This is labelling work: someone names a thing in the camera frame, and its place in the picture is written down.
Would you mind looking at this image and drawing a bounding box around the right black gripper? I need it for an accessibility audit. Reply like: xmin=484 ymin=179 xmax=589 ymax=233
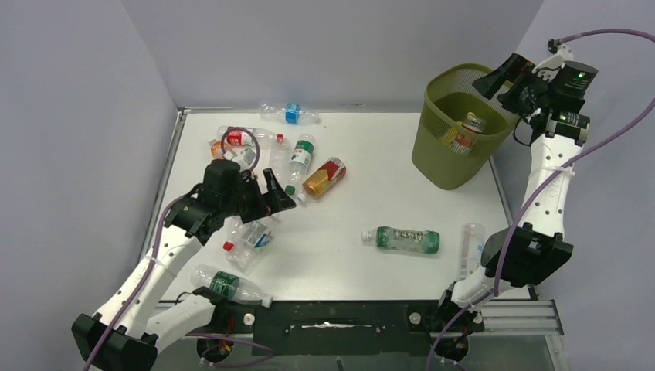
xmin=470 ymin=53 xmax=552 ymax=117

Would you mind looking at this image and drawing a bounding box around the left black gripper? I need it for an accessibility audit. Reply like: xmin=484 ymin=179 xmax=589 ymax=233
xmin=222 ymin=169 xmax=295 ymax=223

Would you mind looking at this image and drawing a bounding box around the clear bottle red cap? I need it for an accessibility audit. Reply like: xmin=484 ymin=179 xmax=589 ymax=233
xmin=458 ymin=112 xmax=487 ymax=156

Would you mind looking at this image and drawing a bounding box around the yellow honey pomelo drink bottle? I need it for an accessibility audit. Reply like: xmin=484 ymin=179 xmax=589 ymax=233
xmin=440 ymin=128 xmax=467 ymax=154

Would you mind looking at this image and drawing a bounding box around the green tea bottle white cap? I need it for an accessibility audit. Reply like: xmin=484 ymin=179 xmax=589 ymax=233
xmin=361 ymin=226 xmax=441 ymax=255

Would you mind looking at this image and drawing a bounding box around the clear water bottle blue cap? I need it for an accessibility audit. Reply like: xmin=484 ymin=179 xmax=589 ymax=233
xmin=457 ymin=223 xmax=485 ymax=280

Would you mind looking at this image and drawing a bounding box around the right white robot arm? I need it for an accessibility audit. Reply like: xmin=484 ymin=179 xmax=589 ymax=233
xmin=434 ymin=46 xmax=598 ymax=330

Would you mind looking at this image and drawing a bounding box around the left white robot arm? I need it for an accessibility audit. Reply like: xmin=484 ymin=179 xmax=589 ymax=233
xmin=72 ymin=159 xmax=296 ymax=370

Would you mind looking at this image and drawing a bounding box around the green mesh waste bin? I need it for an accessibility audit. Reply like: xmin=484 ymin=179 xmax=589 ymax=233
xmin=411 ymin=63 xmax=519 ymax=190

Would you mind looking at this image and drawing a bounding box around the clear bottle red label left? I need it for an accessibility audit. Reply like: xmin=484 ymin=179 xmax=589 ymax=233
xmin=223 ymin=216 xmax=244 ymax=253

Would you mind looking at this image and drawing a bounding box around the clear bottle red label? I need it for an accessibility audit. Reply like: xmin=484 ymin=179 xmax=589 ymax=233
xmin=226 ymin=127 xmax=284 ymax=149
xmin=223 ymin=216 xmax=244 ymax=253

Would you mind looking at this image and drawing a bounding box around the crushed clear bottle white cap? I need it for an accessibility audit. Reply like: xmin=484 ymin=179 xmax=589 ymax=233
xmin=225 ymin=221 xmax=273 ymax=273

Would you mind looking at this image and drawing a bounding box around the amber tea bottle red label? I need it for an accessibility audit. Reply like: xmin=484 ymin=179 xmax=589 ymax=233
xmin=296 ymin=157 xmax=347 ymax=203

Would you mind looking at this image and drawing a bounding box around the clear bottle red label top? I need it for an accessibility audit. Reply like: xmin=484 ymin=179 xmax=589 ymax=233
xmin=226 ymin=127 xmax=284 ymax=149

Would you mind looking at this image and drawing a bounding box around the orange drink bottle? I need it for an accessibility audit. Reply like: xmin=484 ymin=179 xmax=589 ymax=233
xmin=209 ymin=139 xmax=233 ymax=159

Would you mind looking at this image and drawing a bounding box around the clear bottle blue label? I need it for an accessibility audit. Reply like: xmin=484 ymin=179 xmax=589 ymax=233
xmin=259 ymin=103 xmax=321 ymax=125

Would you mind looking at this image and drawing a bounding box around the clear bottle dark green label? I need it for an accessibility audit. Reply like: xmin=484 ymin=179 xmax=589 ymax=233
xmin=190 ymin=265 xmax=273 ymax=308

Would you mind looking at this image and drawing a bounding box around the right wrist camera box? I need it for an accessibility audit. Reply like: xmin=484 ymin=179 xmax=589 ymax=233
xmin=532 ymin=43 xmax=574 ymax=73

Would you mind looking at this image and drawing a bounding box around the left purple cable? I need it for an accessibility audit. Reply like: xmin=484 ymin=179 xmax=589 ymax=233
xmin=81 ymin=126 xmax=277 ymax=371

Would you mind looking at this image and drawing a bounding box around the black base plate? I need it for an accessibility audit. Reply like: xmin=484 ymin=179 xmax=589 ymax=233
xmin=194 ymin=299 xmax=452 ymax=356

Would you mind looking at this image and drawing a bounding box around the aluminium frame rail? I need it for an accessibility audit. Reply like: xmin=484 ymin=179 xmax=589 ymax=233
xmin=94 ymin=300 xmax=569 ymax=371

